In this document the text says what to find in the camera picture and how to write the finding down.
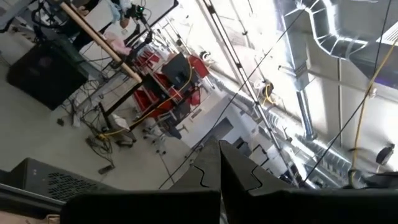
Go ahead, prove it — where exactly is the red storage bin rack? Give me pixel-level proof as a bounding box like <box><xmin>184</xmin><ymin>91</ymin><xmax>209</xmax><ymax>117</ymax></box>
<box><xmin>133</xmin><ymin>51</ymin><xmax>211</xmax><ymax>121</ymax></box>

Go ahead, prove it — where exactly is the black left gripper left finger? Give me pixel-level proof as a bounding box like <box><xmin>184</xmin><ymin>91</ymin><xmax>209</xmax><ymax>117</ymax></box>
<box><xmin>60</xmin><ymin>139</ymin><xmax>222</xmax><ymax>224</ymax></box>

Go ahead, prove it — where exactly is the black equipment case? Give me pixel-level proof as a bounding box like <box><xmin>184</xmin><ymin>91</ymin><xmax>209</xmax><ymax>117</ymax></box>
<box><xmin>6</xmin><ymin>42</ymin><xmax>90</xmax><ymax>111</ymax></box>

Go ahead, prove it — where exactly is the black perforated computer case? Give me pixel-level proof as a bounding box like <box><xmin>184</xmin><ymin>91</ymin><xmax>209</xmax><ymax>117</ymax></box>
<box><xmin>0</xmin><ymin>157</ymin><xmax>118</xmax><ymax>218</ymax></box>

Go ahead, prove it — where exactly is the black ceiling cord reel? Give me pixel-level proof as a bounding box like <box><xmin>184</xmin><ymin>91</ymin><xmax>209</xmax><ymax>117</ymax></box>
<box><xmin>375</xmin><ymin>144</ymin><xmax>396</xmax><ymax>166</ymax></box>
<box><xmin>260</xmin><ymin>79</ymin><xmax>277</xmax><ymax>106</ymax></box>

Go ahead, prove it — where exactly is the black power strip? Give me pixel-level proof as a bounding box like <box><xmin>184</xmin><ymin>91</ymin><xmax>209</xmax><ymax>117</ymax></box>
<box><xmin>97</xmin><ymin>164</ymin><xmax>116</xmax><ymax>175</ymax></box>

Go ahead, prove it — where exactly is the silver ventilation duct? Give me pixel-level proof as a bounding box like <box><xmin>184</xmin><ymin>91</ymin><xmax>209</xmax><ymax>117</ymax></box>
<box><xmin>281</xmin><ymin>0</ymin><xmax>398</xmax><ymax>60</ymax></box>

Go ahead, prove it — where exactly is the black computer monitor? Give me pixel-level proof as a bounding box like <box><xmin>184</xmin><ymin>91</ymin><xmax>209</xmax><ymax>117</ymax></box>
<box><xmin>161</xmin><ymin>52</ymin><xmax>195</xmax><ymax>90</ymax></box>

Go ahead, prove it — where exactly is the person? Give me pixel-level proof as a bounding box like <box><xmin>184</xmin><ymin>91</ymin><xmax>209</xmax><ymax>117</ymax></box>
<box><xmin>70</xmin><ymin>0</ymin><xmax>131</xmax><ymax>50</ymax></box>

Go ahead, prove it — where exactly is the ribbed white ventilation duct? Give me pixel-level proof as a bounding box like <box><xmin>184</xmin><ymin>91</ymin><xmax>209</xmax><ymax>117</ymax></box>
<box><xmin>211</xmin><ymin>74</ymin><xmax>355</xmax><ymax>187</ymax></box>

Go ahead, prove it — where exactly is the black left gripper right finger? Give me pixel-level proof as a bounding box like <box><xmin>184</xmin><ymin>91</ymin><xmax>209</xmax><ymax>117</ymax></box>
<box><xmin>219</xmin><ymin>139</ymin><xmax>398</xmax><ymax>224</ymax></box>

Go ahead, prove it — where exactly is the black aluminium table frame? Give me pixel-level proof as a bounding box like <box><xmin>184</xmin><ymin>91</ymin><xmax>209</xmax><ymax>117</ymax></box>
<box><xmin>0</xmin><ymin>183</ymin><xmax>66</xmax><ymax>218</ymax></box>

